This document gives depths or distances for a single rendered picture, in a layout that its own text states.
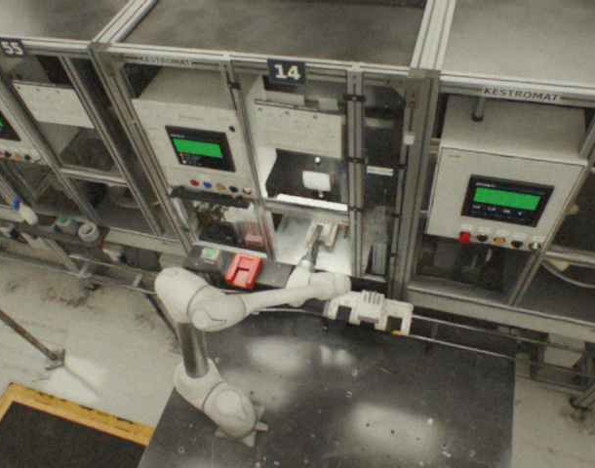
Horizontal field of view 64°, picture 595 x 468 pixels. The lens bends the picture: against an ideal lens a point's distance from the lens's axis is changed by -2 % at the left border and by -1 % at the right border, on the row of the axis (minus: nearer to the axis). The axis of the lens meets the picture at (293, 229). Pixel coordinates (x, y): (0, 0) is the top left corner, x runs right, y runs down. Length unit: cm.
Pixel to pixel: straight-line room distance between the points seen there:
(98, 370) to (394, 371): 196
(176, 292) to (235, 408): 60
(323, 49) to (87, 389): 260
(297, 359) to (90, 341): 168
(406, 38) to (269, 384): 158
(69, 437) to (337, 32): 271
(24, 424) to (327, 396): 199
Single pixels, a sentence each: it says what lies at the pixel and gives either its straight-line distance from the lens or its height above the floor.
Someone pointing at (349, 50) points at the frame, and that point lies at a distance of 162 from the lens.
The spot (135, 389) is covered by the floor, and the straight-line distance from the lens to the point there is 332.
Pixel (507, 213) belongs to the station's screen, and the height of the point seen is 156.
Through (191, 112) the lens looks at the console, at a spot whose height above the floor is 181.
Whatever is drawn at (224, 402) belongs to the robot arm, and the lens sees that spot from 208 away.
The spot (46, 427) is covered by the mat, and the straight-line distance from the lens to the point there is 348.
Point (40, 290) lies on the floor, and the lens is 403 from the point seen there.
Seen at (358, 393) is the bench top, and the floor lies 68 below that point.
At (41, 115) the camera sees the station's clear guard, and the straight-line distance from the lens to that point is 236.
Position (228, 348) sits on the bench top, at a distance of 247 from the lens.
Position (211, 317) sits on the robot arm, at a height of 150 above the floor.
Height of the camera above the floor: 287
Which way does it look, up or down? 52 degrees down
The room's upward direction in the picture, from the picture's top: 10 degrees counter-clockwise
